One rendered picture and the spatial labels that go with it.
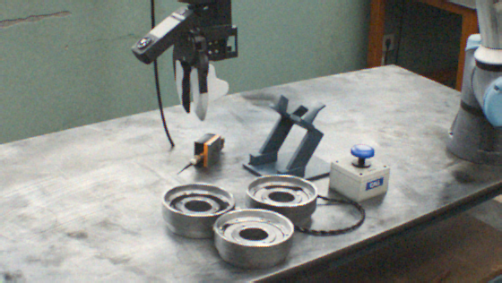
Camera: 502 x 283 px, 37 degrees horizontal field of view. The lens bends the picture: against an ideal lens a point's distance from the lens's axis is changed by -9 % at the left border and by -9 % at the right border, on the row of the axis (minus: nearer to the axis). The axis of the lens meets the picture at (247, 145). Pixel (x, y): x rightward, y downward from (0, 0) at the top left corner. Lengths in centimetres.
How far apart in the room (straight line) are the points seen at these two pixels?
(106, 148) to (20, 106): 134
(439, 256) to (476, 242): 12
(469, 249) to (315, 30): 188
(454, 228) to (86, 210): 89
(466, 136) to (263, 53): 187
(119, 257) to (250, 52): 219
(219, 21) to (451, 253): 71
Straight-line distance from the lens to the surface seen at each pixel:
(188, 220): 112
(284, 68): 335
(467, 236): 176
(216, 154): 137
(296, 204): 116
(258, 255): 106
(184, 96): 136
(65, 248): 111
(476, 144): 148
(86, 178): 131
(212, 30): 130
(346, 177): 128
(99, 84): 287
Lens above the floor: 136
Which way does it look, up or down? 23 degrees down
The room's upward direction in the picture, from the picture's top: 3 degrees clockwise
